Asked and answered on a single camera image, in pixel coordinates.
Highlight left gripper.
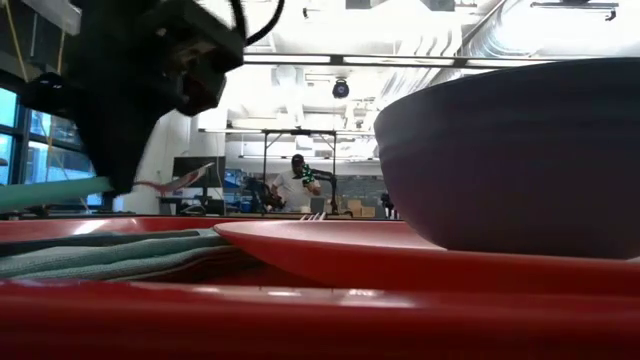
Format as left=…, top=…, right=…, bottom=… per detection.
left=62, top=0, right=176, bottom=196

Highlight spoon with green handle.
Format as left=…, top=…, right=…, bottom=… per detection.
left=0, top=161, right=217, bottom=214

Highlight teal cloth napkin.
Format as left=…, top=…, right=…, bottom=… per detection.
left=0, top=228, right=264, bottom=282

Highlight pink plate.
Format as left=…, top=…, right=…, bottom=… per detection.
left=213, top=218, right=640, bottom=297

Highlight blue bowl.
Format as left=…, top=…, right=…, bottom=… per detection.
left=373, top=56, right=640, bottom=261

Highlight red plastic tray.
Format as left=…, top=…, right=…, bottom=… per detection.
left=0, top=214, right=640, bottom=360

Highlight black monitor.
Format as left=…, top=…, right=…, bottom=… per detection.
left=172, top=155, right=227, bottom=190

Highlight window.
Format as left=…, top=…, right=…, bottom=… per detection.
left=0, top=84, right=104, bottom=209

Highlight person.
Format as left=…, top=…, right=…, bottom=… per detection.
left=270, top=153, right=322, bottom=213

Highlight cardboard boxes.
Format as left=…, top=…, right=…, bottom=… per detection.
left=344, top=198, right=377, bottom=219

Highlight overhead light bar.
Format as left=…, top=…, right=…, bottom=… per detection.
left=242, top=52, right=569, bottom=69

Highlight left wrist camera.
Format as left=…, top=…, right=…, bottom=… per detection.
left=149, top=4, right=246, bottom=117

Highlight background rig frame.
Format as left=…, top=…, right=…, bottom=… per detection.
left=198, top=127, right=376, bottom=216

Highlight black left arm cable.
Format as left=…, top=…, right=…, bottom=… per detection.
left=228, top=0, right=287, bottom=47

